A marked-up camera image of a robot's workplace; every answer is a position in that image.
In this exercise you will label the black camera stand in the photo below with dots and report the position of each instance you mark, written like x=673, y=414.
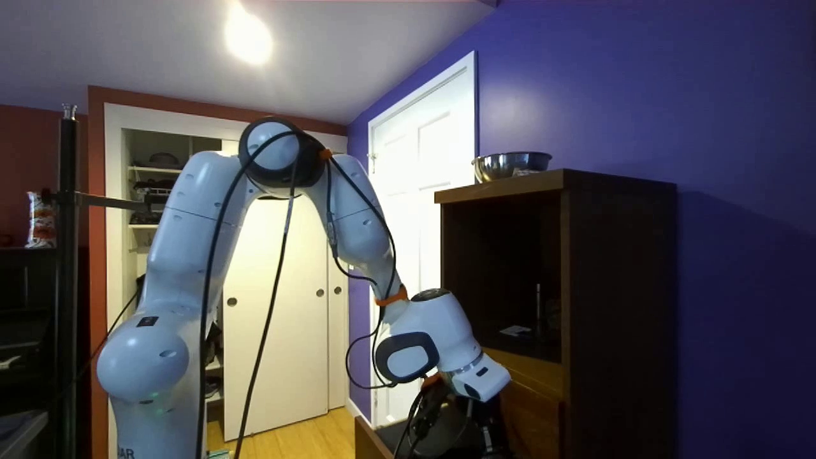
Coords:
x=66, y=298

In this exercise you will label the patterned bag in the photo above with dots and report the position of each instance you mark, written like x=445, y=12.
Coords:
x=38, y=217

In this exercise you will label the round ceiling light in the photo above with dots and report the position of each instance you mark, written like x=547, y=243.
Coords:
x=247, y=36

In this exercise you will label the shiny metal bowl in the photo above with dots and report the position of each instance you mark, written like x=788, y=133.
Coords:
x=510, y=165

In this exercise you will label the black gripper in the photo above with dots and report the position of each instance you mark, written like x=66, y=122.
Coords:
x=455, y=423

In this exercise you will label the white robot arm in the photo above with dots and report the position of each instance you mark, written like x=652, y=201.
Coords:
x=187, y=255

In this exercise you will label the white panel door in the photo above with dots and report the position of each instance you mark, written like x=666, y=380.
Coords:
x=422, y=188

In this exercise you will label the white closet shelving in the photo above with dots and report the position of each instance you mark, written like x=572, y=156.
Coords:
x=157, y=188

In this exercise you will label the brown wooden shelf unit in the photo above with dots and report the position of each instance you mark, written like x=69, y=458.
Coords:
x=613, y=323

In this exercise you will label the white closet double doors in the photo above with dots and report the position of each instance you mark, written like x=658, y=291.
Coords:
x=296, y=341

